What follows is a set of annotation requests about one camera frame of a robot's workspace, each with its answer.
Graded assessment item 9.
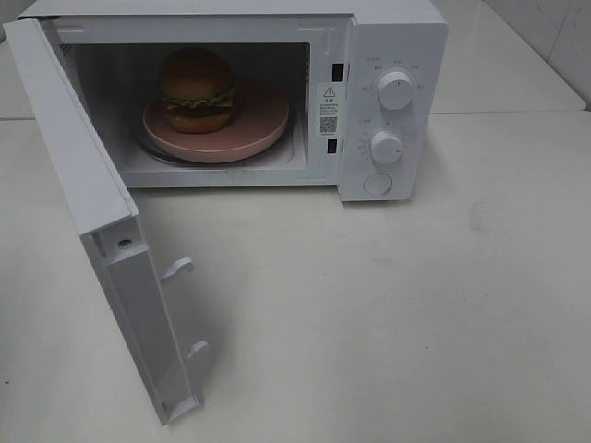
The upper white power knob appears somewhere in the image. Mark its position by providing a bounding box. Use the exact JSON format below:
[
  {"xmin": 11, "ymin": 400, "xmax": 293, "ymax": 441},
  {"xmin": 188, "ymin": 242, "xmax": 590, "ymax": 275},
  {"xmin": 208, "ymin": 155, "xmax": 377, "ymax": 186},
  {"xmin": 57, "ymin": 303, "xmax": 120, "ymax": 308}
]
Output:
[{"xmin": 376, "ymin": 67, "xmax": 416, "ymax": 111}]

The white warning label sticker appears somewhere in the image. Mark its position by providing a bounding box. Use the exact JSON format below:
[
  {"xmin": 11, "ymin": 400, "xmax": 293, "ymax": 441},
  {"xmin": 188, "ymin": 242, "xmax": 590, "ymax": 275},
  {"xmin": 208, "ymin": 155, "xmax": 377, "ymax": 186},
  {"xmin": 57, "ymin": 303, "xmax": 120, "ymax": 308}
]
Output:
[{"xmin": 316, "ymin": 82, "xmax": 344, "ymax": 138}]

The round white door button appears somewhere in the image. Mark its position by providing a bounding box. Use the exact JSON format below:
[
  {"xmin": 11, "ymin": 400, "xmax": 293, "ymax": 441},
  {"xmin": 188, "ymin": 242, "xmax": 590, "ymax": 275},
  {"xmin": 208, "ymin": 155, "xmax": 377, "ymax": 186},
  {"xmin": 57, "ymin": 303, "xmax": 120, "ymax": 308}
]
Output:
[{"xmin": 363, "ymin": 173, "xmax": 392, "ymax": 196}]

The pink round plate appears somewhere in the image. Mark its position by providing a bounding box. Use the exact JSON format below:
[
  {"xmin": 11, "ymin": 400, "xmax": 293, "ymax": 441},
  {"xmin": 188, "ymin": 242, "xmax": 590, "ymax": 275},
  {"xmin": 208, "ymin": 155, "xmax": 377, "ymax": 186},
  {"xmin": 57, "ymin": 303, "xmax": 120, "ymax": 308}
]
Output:
[{"xmin": 142, "ymin": 79, "xmax": 289, "ymax": 163}]

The lower white timer knob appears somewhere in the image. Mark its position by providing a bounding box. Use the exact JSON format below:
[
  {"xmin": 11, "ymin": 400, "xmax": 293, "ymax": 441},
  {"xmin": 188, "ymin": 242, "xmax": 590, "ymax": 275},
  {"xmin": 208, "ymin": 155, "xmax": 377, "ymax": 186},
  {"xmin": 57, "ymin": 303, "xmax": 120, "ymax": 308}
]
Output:
[{"xmin": 369, "ymin": 131, "xmax": 404, "ymax": 164}]

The white microwave oven body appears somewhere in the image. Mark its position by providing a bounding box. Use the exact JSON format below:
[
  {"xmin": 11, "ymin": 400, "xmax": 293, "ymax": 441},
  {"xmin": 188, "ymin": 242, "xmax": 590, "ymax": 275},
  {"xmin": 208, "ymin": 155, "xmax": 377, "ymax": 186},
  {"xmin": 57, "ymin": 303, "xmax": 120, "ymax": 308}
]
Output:
[{"xmin": 15, "ymin": 1, "xmax": 448, "ymax": 201}]

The white microwave door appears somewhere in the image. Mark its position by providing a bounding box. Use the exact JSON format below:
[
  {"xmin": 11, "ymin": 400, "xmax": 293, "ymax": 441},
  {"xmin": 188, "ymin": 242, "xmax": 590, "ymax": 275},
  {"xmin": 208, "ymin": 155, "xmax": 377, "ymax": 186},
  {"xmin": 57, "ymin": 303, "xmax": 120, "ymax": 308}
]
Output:
[{"xmin": 5, "ymin": 18, "xmax": 200, "ymax": 425}]

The glass microwave turntable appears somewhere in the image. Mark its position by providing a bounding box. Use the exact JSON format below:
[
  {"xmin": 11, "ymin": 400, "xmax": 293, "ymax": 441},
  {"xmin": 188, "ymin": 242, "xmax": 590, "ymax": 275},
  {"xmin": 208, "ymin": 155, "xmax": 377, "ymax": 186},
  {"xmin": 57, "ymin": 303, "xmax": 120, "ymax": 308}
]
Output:
[{"xmin": 129, "ymin": 123, "xmax": 296, "ymax": 170}]

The toy hamburger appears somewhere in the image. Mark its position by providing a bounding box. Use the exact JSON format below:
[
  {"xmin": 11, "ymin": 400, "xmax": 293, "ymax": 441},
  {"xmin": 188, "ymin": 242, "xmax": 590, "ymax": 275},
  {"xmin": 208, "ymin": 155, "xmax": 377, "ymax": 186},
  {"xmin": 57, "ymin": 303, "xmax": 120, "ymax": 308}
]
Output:
[{"xmin": 157, "ymin": 47, "xmax": 236, "ymax": 134}]

